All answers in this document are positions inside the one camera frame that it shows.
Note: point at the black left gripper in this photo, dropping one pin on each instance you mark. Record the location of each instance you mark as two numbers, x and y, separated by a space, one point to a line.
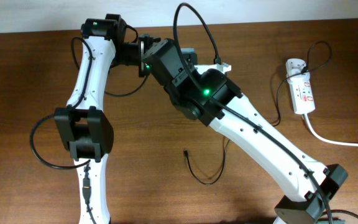
145 43

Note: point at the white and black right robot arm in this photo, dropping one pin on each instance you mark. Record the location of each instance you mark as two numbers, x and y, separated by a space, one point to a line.
205 93

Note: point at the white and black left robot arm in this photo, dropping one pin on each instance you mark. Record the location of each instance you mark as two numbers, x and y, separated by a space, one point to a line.
83 127

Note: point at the white charger plug adapter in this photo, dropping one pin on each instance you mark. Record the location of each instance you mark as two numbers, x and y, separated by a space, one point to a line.
294 66

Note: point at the white power strip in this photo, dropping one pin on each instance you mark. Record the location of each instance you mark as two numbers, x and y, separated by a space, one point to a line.
301 94

